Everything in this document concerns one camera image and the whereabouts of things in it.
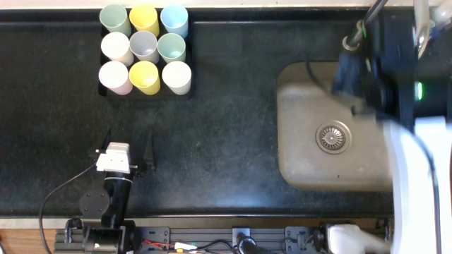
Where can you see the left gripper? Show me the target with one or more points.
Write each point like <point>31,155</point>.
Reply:
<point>139,169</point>

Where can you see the white cup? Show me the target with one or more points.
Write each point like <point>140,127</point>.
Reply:
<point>176,75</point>

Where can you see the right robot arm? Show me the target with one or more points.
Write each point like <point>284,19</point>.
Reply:
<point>406,176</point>

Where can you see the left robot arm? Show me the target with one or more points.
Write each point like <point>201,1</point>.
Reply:
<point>118,197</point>

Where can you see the yellow cup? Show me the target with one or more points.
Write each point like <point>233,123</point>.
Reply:
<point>144,75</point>
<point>144,18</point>

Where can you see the pink cup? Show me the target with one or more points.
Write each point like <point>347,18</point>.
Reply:
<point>116,46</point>
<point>113,75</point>

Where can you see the grey cup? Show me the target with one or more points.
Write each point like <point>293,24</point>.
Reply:
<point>144,45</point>

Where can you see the green cup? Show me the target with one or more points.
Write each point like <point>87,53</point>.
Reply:
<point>114,18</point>
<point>172,48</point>

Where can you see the black tray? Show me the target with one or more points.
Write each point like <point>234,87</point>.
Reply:
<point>190,49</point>

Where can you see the blue cup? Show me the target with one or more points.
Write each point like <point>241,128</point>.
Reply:
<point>174,19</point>

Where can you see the steel sink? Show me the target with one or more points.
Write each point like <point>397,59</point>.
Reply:
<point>310,106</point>

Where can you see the steel tap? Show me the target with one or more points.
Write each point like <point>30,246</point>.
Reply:
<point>353,40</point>

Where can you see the blue soap bottle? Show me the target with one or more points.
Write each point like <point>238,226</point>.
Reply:
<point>441,16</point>

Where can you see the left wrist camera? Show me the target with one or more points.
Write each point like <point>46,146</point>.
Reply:
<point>113,158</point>

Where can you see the mounting rail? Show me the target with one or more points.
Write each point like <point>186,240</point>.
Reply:
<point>205,236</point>

